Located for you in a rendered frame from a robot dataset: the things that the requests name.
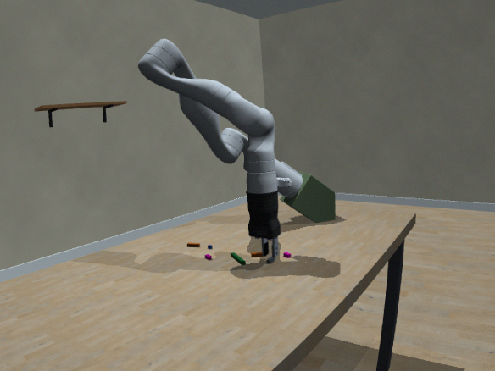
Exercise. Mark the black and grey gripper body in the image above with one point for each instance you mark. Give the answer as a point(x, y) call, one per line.
point(262, 195)

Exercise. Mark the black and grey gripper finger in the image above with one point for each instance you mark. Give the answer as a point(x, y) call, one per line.
point(275, 249)
point(265, 247)

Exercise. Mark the green rod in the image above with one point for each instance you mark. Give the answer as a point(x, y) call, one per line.
point(237, 258)

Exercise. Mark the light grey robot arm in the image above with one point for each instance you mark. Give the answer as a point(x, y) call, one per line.
point(211, 100)

